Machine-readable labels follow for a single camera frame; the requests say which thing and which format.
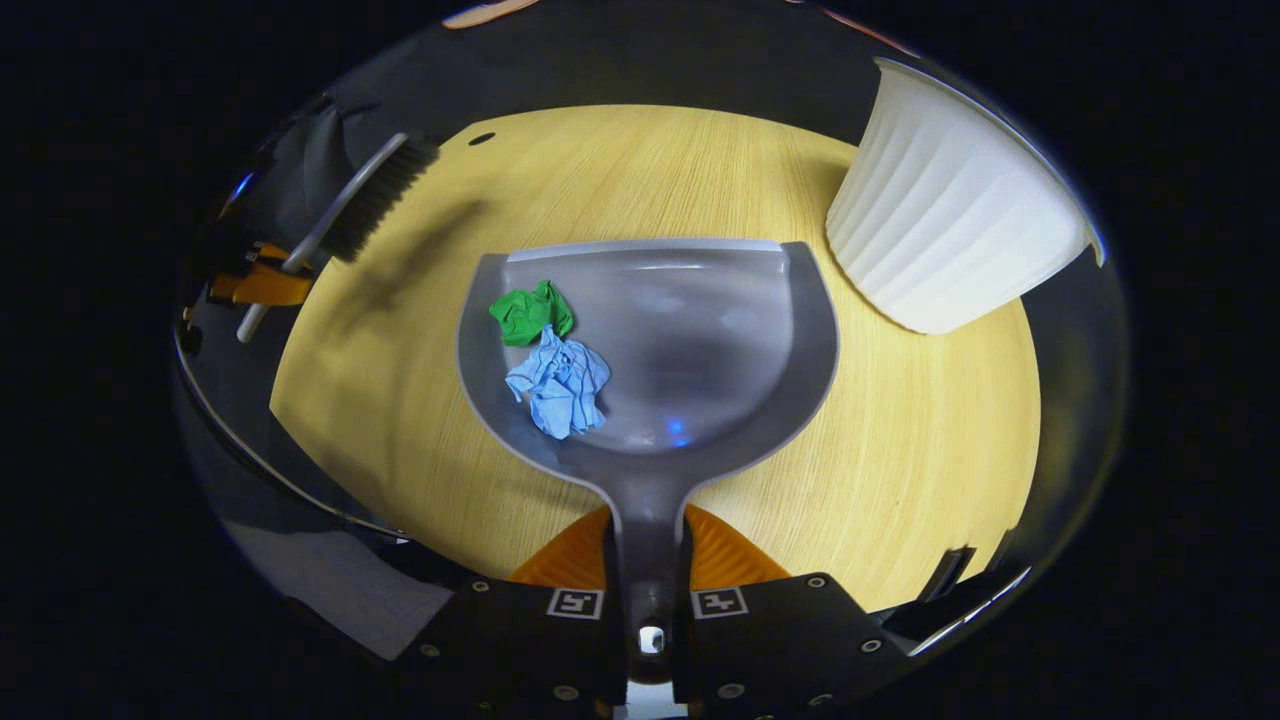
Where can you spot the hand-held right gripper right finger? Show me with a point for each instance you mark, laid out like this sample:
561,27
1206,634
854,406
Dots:
780,640

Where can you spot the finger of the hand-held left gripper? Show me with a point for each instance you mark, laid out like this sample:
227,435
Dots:
265,288

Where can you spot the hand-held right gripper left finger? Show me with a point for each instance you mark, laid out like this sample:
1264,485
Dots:
530,640

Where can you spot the small grey broom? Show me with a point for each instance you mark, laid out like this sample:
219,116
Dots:
375,200

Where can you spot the blue paper ball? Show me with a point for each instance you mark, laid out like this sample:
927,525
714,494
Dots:
560,385

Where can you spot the green paper ball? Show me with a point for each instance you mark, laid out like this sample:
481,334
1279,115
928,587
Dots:
530,313

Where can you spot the grey dustpan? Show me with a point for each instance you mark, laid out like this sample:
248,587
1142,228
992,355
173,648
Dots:
700,340

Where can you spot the white ribbed garbage bin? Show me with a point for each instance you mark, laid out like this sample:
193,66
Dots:
950,220

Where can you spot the wooden desktop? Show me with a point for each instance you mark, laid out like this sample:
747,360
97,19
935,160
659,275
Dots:
900,430

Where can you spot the black desk edge clip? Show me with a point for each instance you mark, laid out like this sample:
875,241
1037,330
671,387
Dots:
948,572

